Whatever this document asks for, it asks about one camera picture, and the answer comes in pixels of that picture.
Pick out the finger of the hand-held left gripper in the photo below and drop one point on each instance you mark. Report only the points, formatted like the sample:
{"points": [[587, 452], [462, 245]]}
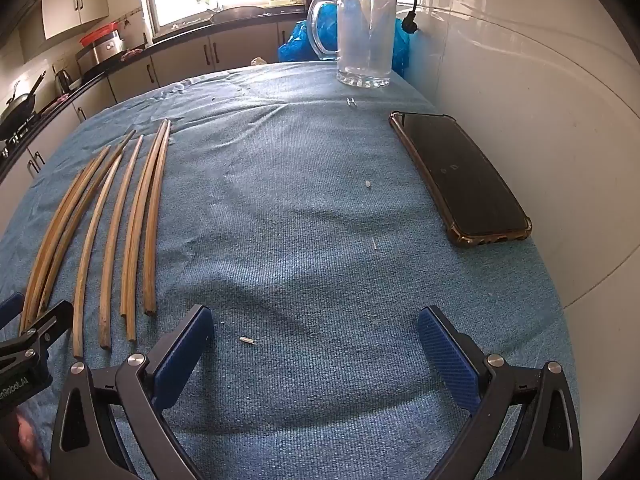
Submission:
{"points": [[47, 322], [10, 310]]}

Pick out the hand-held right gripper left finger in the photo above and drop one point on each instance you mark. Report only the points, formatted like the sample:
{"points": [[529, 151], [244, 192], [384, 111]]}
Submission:
{"points": [[182, 355]]}

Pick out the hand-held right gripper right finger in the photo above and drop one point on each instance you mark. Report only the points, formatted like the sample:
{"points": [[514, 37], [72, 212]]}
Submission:
{"points": [[450, 360]]}

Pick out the row of wooden chopsticks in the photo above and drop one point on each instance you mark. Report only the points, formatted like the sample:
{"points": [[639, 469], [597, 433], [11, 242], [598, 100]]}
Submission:
{"points": [[150, 280]]}

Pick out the person's left hand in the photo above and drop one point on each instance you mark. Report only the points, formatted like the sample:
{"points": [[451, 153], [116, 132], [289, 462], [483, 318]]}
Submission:
{"points": [[27, 440]]}

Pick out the small pale wood bit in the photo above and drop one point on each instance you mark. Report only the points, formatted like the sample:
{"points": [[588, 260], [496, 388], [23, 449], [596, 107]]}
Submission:
{"points": [[247, 341]]}

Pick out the gas stove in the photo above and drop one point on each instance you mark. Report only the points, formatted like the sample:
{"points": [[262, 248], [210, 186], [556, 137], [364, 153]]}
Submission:
{"points": [[15, 140]]}

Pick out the black smartphone in brown case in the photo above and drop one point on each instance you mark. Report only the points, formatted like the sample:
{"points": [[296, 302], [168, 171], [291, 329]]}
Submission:
{"points": [[460, 180]]}

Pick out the blue tablecloth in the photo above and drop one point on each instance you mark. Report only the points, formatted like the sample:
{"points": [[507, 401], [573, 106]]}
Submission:
{"points": [[300, 210]]}

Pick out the black wok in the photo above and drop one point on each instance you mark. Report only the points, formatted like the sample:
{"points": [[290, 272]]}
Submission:
{"points": [[20, 107]]}

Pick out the steel kettle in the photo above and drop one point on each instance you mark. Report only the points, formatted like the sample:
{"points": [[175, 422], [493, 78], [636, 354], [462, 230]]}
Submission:
{"points": [[62, 79]]}

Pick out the steel pot with red lid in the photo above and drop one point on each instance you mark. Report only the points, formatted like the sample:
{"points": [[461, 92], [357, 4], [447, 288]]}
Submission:
{"points": [[102, 47]]}

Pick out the pink cloth on counter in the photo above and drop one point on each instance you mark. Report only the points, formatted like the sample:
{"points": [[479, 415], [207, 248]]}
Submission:
{"points": [[133, 53]]}

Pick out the small tan object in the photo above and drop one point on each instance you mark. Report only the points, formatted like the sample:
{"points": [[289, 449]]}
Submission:
{"points": [[257, 60]]}

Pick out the cream upper kitchen cabinets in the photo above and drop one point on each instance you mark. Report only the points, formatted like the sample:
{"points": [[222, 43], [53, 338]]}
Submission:
{"points": [[75, 10]]}

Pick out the black kitchen countertop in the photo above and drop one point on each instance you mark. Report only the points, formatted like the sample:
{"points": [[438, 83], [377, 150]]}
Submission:
{"points": [[190, 37]]}

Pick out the blue plastic bag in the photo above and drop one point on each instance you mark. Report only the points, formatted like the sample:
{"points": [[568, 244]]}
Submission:
{"points": [[295, 45]]}

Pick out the clear glass mug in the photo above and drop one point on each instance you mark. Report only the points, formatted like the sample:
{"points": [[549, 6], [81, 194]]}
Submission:
{"points": [[362, 40]]}

